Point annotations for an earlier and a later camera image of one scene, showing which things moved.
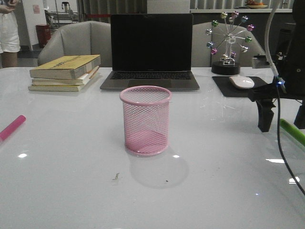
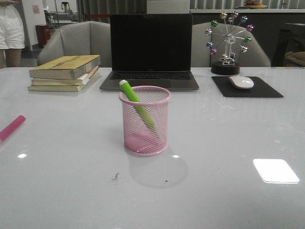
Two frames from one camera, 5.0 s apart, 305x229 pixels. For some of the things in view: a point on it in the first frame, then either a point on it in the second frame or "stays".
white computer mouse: (242, 82) stays
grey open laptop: (154, 49) stays
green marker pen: (292, 131) → (139, 106)
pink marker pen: (12, 127) stays
